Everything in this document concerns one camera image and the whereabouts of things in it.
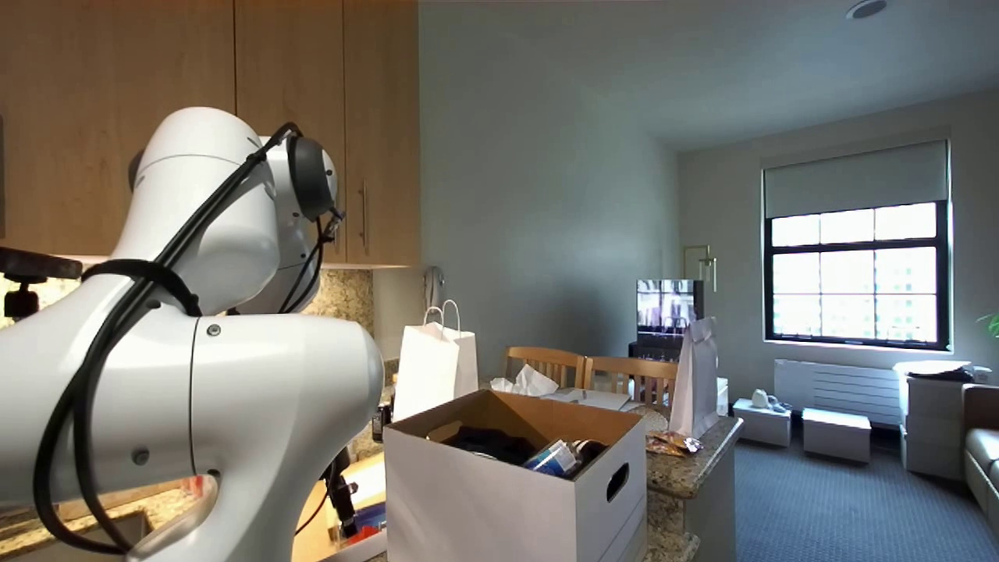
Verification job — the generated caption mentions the white cardboard storage box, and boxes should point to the white cardboard storage box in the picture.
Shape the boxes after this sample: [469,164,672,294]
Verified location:
[383,389,648,562]

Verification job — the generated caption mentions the black cloth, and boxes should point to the black cloth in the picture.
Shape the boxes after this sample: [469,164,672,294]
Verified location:
[443,425,539,468]

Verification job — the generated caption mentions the blue-labelled plastic bottle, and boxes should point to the blue-labelled plastic bottle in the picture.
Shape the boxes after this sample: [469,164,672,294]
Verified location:
[523,439,583,478]

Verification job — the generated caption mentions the crumpled white tissue paper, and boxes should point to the crumpled white tissue paper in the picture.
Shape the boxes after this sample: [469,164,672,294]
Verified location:
[490,365,560,397]

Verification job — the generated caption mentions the dark plastic bottle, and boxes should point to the dark plastic bottle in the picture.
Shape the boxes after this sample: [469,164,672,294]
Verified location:
[572,439,609,472]

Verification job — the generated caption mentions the white paper sheets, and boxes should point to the white paper sheets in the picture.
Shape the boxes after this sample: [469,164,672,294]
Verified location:
[542,388,635,413]

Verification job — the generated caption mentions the orange snack packet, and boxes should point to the orange snack packet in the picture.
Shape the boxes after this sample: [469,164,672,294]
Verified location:
[645,432,704,458]

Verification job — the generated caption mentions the dark television stand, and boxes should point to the dark television stand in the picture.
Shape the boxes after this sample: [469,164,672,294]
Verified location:
[628,340,688,365]

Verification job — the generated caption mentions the white folded-top paper bag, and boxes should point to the white folded-top paper bag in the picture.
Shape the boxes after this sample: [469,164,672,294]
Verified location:
[669,317,721,439]

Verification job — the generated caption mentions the television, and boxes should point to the television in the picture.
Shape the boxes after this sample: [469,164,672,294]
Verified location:
[636,279,704,345]

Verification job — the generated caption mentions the white cube ottoman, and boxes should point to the white cube ottoman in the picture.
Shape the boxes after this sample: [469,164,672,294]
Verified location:
[802,407,873,464]
[732,398,793,448]

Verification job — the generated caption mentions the wide wooden cabinet door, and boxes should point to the wide wooden cabinet door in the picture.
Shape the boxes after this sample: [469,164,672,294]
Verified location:
[0,0,236,258]

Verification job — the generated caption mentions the white radiator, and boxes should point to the white radiator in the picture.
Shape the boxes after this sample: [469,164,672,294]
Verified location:
[774,358,903,427]

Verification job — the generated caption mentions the window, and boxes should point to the window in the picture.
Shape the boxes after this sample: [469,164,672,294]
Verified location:
[763,201,952,351]

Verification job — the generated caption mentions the white dresser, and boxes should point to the white dresser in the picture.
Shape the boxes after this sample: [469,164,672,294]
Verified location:
[893,360,993,481]

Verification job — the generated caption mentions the grey roller blind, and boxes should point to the grey roller blind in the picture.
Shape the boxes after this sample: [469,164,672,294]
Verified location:
[763,140,951,220]

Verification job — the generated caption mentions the brown sofa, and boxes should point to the brown sofa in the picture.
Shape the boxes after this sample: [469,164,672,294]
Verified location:
[961,383,999,533]

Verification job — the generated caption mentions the white paper bag with handles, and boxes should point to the white paper bag with handles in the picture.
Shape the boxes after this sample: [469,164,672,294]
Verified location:
[393,300,479,423]

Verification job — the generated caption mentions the camera on mount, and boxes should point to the camera on mount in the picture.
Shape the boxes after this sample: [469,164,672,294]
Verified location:
[0,247,84,320]

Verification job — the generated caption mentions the brass wall lamp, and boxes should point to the brass wall lamp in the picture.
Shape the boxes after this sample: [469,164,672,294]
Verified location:
[683,244,718,293]

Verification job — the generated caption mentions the wooden wall cabinet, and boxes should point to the wooden wall cabinet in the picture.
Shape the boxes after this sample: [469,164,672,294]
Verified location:
[0,0,421,270]

